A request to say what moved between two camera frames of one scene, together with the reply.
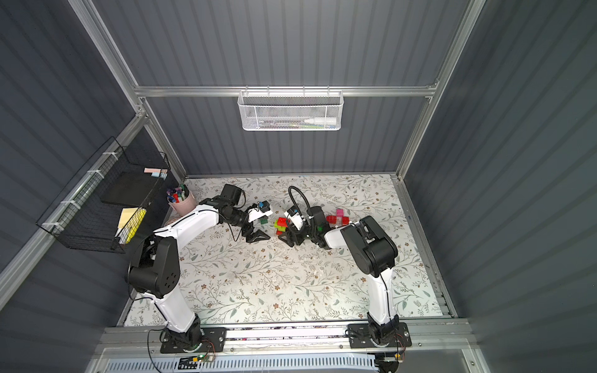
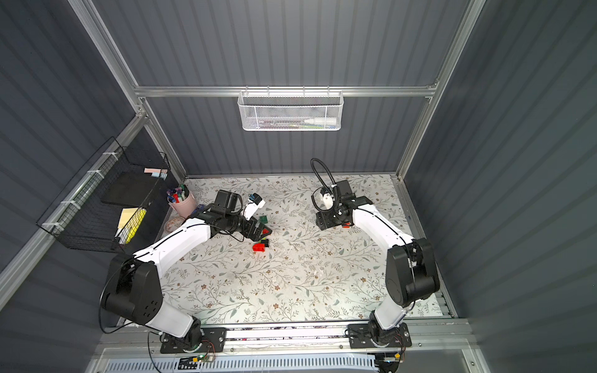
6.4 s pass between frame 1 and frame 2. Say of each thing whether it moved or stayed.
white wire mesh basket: stayed
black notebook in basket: stayed
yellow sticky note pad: stayed
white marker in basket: stayed
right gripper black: moved
